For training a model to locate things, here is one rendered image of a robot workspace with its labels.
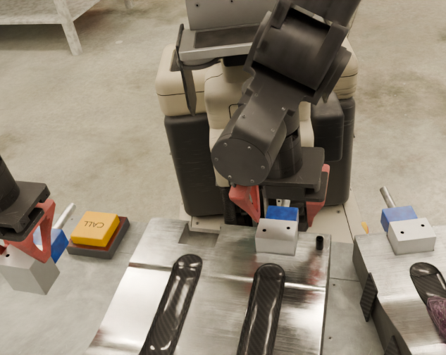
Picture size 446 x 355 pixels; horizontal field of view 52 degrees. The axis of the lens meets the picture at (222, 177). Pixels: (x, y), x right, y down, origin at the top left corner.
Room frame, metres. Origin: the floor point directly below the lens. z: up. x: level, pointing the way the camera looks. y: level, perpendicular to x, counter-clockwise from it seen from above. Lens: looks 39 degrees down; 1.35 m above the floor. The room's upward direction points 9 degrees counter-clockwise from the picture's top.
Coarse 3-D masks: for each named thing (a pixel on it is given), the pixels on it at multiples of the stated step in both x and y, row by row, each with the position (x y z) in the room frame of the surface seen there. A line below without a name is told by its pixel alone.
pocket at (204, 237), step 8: (184, 232) 0.46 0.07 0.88; (192, 232) 0.47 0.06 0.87; (200, 232) 0.47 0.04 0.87; (208, 232) 0.47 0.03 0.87; (216, 232) 0.46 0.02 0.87; (184, 240) 0.46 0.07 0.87; (192, 240) 0.47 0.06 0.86; (200, 240) 0.46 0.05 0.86; (208, 240) 0.46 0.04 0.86; (216, 240) 0.46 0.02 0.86
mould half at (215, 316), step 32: (160, 224) 0.48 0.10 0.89; (224, 224) 0.46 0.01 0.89; (160, 256) 0.42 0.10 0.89; (224, 256) 0.40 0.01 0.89; (256, 256) 0.39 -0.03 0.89; (288, 256) 0.39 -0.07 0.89; (320, 256) 0.38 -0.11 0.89; (128, 288) 0.38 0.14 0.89; (160, 288) 0.37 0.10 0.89; (224, 288) 0.36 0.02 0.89; (288, 288) 0.34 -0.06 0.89; (320, 288) 0.33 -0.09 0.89; (128, 320) 0.33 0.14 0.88; (192, 320) 0.32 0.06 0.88; (224, 320) 0.31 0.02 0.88; (288, 320) 0.30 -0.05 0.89; (320, 320) 0.29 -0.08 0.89; (96, 352) 0.29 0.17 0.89; (128, 352) 0.29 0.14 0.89; (192, 352) 0.28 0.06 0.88; (224, 352) 0.27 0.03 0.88; (288, 352) 0.26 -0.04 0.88; (320, 352) 0.26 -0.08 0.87
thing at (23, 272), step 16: (64, 224) 0.47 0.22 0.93; (64, 240) 0.44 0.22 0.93; (0, 256) 0.40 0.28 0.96; (16, 256) 0.40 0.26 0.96; (16, 272) 0.38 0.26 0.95; (32, 272) 0.38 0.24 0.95; (48, 272) 0.39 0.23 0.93; (16, 288) 0.39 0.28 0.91; (32, 288) 0.38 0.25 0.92; (48, 288) 0.38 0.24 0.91
